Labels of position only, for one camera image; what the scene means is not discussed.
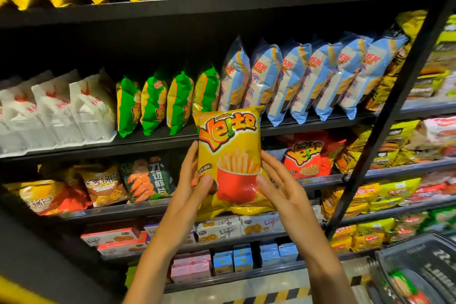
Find orange yellow snack bag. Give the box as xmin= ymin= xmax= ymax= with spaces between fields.
xmin=3 ymin=168 xmax=90 ymax=217

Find person's left hand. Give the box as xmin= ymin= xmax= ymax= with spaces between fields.
xmin=153 ymin=140 xmax=215 ymax=255

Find row of orange chip bags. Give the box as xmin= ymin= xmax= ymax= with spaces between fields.
xmin=281 ymin=131 xmax=346 ymax=180

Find dark shrimp chip bags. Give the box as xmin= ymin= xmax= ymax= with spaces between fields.
xmin=120 ymin=156 xmax=175 ymax=203

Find row of small blue boxes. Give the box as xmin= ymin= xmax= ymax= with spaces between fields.
xmin=212 ymin=242 xmax=300 ymax=276

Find black shopping basket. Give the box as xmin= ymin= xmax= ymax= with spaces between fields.
xmin=363 ymin=232 xmax=456 ymax=304

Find noodle packets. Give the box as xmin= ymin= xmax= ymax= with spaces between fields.
xmin=365 ymin=9 xmax=456 ymax=112
xmin=413 ymin=172 xmax=456 ymax=205

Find person's right hand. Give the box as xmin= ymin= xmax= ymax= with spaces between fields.
xmin=256 ymin=151 xmax=322 ymax=251

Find black metal shelf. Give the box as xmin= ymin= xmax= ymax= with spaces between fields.
xmin=0 ymin=0 xmax=456 ymax=304

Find blue puffed snack bag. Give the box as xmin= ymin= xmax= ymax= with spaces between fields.
xmin=291 ymin=38 xmax=343 ymax=124
xmin=266 ymin=40 xmax=313 ymax=128
xmin=313 ymin=35 xmax=375 ymax=122
xmin=218 ymin=37 xmax=252 ymax=112
xmin=242 ymin=40 xmax=284 ymax=116
xmin=340 ymin=29 xmax=409 ymax=121

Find row of plain white bags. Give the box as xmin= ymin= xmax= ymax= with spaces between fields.
xmin=0 ymin=68 xmax=118 ymax=157

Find tan snack bag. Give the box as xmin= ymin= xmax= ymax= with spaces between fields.
xmin=78 ymin=163 xmax=131 ymax=209

